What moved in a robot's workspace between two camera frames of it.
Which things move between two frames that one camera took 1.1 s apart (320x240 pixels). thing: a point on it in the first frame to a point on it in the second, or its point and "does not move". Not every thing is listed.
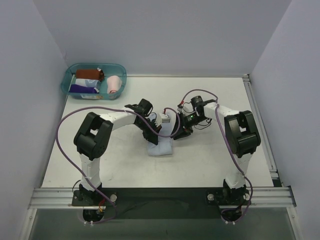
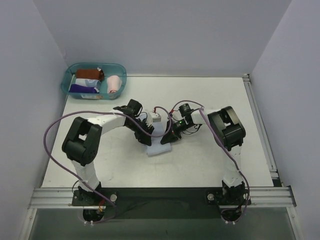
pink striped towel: x=114 y=83 does not move
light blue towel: x=164 y=145 does not move
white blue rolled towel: x=88 y=83 does not move
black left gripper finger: x=151 y=136 to x=143 y=138
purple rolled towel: x=74 y=88 does not move
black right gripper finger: x=183 y=134 to x=168 y=137
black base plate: x=161 y=203 does not move
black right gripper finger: x=181 y=128 to x=170 y=130
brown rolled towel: x=94 y=74 does not move
